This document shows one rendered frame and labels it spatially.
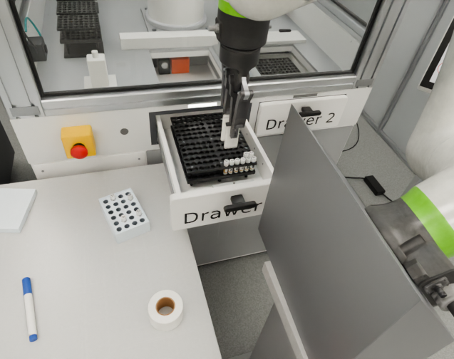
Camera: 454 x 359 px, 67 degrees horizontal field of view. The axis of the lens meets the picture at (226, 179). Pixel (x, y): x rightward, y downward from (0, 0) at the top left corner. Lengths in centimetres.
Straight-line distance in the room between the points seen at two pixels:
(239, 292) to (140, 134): 94
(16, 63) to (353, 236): 75
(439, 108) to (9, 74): 87
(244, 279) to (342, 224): 119
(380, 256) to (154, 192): 65
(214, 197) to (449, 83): 49
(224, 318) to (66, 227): 89
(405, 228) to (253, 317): 111
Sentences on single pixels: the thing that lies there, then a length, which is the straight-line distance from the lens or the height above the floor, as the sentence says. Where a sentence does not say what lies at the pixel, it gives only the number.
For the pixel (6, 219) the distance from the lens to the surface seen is 98.
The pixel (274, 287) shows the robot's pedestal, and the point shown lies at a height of 76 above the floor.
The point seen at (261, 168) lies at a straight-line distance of 91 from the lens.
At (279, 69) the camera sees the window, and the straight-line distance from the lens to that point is 101.
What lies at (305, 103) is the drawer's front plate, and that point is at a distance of 108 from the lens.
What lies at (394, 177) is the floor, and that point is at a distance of 246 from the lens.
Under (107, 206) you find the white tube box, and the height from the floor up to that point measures 79.
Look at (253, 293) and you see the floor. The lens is 167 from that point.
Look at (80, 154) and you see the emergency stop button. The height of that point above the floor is 88.
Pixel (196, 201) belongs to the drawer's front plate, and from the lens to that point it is 74.
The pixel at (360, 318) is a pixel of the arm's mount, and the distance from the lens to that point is 56.
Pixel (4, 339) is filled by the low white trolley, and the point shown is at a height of 76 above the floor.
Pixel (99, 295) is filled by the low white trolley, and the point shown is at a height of 76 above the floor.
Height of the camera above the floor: 148
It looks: 46 degrees down
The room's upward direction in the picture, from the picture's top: 8 degrees clockwise
